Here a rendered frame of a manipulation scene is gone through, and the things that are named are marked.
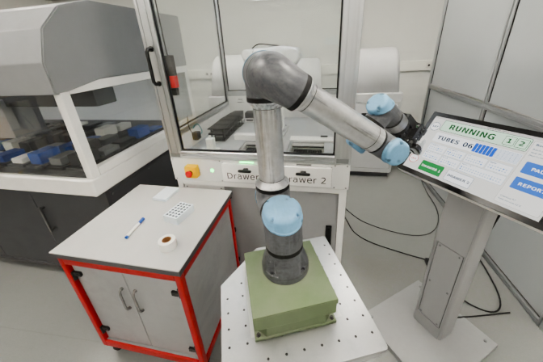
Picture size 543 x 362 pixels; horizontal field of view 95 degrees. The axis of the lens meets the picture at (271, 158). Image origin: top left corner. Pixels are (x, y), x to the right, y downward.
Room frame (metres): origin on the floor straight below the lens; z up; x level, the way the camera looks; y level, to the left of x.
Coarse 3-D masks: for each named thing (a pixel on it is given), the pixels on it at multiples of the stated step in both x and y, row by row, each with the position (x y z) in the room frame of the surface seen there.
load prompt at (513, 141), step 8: (448, 120) 1.05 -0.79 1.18; (440, 128) 1.04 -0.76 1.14; (448, 128) 1.02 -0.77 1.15; (456, 128) 1.00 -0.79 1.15; (464, 128) 0.97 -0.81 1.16; (472, 128) 0.95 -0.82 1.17; (480, 128) 0.93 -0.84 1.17; (464, 136) 0.95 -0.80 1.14; (472, 136) 0.93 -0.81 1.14; (480, 136) 0.91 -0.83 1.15; (488, 136) 0.89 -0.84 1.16; (496, 136) 0.87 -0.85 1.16; (504, 136) 0.85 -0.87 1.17; (512, 136) 0.84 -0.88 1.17; (496, 144) 0.85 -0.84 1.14; (504, 144) 0.83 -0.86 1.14; (512, 144) 0.82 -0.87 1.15; (520, 144) 0.80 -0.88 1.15; (528, 144) 0.78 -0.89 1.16
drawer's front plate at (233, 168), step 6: (222, 168) 1.26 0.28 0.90; (228, 168) 1.26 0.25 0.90; (234, 168) 1.25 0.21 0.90; (240, 168) 1.24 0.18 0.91; (252, 168) 1.22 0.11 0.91; (258, 168) 1.22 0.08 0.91; (222, 174) 1.27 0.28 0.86; (228, 174) 1.26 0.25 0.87; (234, 174) 1.25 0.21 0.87; (240, 174) 1.24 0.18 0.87; (246, 174) 1.23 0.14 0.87; (252, 174) 1.22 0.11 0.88; (258, 174) 1.22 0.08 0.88; (228, 180) 1.26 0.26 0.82; (234, 180) 1.25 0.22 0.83; (240, 180) 1.24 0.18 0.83; (246, 180) 1.23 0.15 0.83; (252, 180) 1.22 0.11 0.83
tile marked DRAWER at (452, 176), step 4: (448, 172) 0.88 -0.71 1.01; (452, 172) 0.87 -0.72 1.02; (456, 172) 0.86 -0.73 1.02; (444, 176) 0.88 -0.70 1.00; (448, 176) 0.87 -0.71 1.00; (452, 176) 0.86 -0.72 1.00; (456, 176) 0.85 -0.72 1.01; (460, 176) 0.84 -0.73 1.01; (464, 176) 0.83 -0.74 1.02; (468, 176) 0.82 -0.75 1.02; (448, 180) 0.85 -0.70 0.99; (452, 180) 0.84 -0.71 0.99; (456, 180) 0.84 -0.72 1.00; (460, 180) 0.83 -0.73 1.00; (464, 180) 0.82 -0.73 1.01; (468, 180) 0.81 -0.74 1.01; (472, 180) 0.80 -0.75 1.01; (460, 184) 0.82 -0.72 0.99; (464, 184) 0.81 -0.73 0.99; (468, 184) 0.80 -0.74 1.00
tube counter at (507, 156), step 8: (464, 144) 0.93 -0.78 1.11; (472, 144) 0.91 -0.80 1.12; (480, 144) 0.89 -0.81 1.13; (480, 152) 0.86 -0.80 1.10; (488, 152) 0.85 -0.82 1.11; (496, 152) 0.83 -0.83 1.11; (504, 152) 0.81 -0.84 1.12; (512, 152) 0.80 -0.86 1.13; (504, 160) 0.79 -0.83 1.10; (512, 160) 0.78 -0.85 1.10
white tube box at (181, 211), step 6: (180, 204) 1.08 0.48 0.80; (186, 204) 1.08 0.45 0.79; (192, 204) 1.07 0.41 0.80; (174, 210) 1.03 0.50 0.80; (180, 210) 1.03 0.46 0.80; (186, 210) 1.02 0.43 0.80; (192, 210) 1.06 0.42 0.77; (168, 216) 0.99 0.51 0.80; (174, 216) 0.99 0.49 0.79; (180, 216) 0.99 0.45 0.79; (186, 216) 1.02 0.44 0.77; (168, 222) 0.98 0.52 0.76; (174, 222) 0.97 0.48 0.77; (180, 222) 0.98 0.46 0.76
